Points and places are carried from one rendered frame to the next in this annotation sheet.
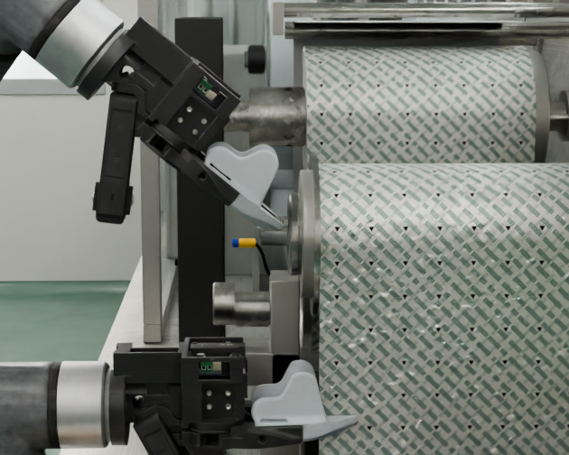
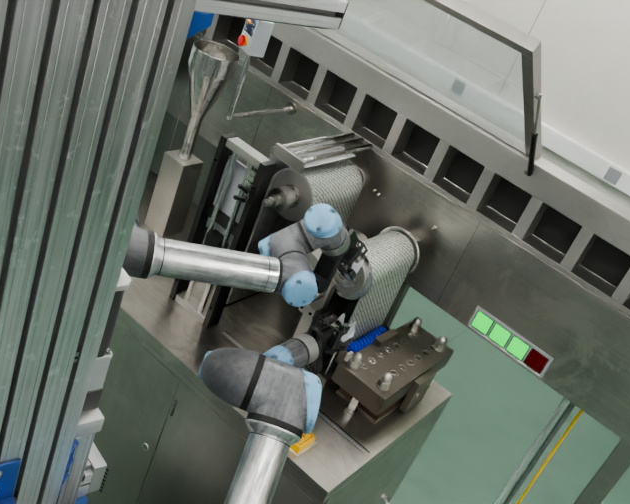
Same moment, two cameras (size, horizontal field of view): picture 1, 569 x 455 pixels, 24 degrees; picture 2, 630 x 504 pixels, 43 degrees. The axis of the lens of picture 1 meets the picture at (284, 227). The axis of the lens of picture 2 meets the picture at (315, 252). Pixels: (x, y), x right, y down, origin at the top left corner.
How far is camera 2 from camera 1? 189 cm
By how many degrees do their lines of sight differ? 60
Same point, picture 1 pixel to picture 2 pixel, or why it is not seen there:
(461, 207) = (393, 263)
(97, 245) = not seen: outside the picture
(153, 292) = not seen: hidden behind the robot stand
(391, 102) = (331, 198)
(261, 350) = (318, 306)
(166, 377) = (328, 336)
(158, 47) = (353, 238)
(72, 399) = (313, 354)
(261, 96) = (289, 195)
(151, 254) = not seen: hidden behind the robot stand
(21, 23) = (334, 245)
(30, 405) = (304, 360)
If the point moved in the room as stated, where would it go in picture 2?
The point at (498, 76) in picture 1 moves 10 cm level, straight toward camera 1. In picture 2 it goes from (353, 181) to (376, 200)
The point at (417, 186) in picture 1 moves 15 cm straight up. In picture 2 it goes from (384, 258) to (407, 211)
